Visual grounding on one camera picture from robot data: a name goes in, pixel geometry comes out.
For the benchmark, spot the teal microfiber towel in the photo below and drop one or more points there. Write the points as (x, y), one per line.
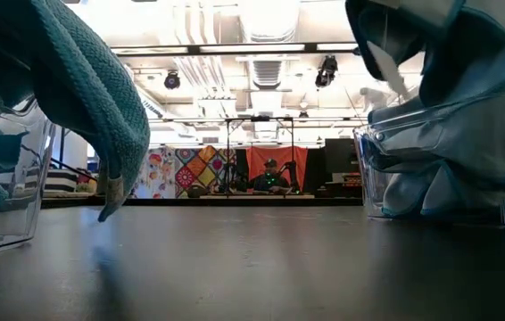
(78, 89)

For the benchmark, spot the black background robot arm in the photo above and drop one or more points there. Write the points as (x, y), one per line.
(292, 171)

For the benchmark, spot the orange backdrop cloth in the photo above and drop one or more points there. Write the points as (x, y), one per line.
(257, 156)

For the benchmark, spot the black backdrop stand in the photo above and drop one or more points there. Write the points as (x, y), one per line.
(228, 156)

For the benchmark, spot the person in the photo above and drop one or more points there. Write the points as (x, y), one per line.
(270, 180)

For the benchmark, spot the colourful patchwork quilt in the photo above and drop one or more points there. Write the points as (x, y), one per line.
(199, 169)

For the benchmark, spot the black cabinet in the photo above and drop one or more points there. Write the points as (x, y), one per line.
(339, 156)

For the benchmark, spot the floral print cloth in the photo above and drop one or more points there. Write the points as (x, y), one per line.
(156, 174)

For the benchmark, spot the black overhead rig bar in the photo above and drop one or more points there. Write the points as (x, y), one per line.
(243, 47)

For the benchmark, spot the black stage light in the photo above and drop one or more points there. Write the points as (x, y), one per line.
(172, 80)
(326, 71)

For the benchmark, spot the clear plastic basket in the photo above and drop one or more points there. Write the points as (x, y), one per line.
(366, 178)
(34, 214)

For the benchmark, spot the black white striped cloth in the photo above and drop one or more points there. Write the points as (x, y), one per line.
(60, 180)

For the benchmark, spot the black table frame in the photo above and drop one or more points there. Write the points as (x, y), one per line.
(234, 202)

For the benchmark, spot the ribbed ventilation duct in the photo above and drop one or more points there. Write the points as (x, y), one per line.
(267, 73)

